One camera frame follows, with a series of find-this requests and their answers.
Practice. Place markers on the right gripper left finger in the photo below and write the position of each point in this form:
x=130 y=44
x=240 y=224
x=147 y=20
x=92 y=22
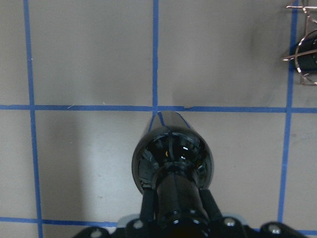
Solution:
x=148 y=204

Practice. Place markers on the dark wine bottle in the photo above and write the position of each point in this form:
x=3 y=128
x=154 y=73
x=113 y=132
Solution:
x=307 y=63
x=175 y=161

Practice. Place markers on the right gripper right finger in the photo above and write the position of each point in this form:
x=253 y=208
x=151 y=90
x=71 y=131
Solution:
x=210 y=205

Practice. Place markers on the copper wire wine basket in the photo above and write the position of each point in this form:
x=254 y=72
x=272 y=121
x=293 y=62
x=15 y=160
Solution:
x=309 y=9

